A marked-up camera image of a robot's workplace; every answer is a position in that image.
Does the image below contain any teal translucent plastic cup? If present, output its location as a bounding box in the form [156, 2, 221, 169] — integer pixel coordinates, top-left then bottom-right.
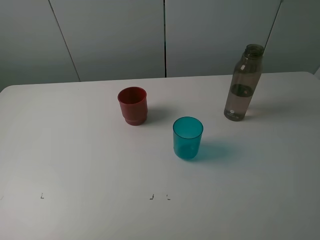
[172, 116, 204, 160]

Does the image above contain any smoky translucent water bottle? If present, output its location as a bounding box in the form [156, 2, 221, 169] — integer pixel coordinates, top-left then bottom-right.
[224, 44, 265, 122]

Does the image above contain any red plastic cup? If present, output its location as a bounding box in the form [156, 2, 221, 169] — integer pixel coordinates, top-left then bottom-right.
[117, 86, 148, 126]

